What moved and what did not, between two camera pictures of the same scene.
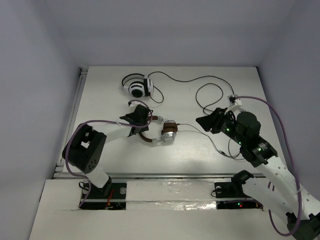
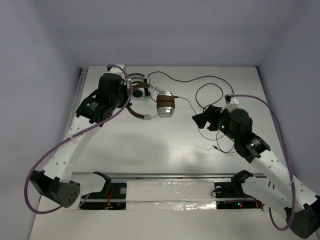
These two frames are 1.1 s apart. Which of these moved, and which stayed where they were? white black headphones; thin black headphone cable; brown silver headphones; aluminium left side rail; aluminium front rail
Moved: brown silver headphones; thin black headphone cable
Stayed: aluminium left side rail; white black headphones; aluminium front rail
